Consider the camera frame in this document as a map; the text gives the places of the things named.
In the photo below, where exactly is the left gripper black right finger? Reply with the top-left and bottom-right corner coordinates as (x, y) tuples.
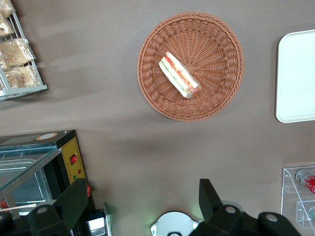
(194, 178), (247, 236)

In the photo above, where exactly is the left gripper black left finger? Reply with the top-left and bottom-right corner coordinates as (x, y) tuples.
(28, 178), (89, 236)

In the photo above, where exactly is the layered sandwich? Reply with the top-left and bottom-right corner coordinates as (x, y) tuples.
(158, 51), (201, 100)

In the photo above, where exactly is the cream plastic tray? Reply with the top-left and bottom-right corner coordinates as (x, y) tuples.
(275, 29), (315, 123)

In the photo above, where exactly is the round brown wicker basket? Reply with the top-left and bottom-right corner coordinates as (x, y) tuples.
(137, 11), (245, 122)

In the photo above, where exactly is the yellow warmer control panel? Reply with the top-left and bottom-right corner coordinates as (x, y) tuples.
(61, 137), (87, 184)

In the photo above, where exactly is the steel side drawer of warmer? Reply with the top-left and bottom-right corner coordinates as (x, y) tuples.
(85, 201), (114, 236)

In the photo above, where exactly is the black food warmer appliance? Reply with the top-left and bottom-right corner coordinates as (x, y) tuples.
(0, 129), (96, 236)

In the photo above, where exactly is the steel warmer pan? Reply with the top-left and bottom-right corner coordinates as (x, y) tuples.
(0, 157), (54, 205)

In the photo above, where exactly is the wooden skewer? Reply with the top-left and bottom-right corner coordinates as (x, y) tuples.
(0, 205), (37, 212)

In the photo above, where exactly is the glass warmer cover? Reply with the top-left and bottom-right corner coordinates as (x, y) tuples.
(0, 144), (62, 195)

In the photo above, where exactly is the clear acrylic bottle rack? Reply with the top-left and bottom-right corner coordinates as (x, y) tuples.
(280, 166), (315, 229)

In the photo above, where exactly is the red soda bottle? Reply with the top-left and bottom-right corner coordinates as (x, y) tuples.
(295, 169), (315, 195)

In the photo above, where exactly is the clear bag of beige snacks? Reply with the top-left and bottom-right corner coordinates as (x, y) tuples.
(0, 0), (16, 15)
(0, 38), (36, 68)
(4, 65), (40, 89)
(0, 13), (15, 37)

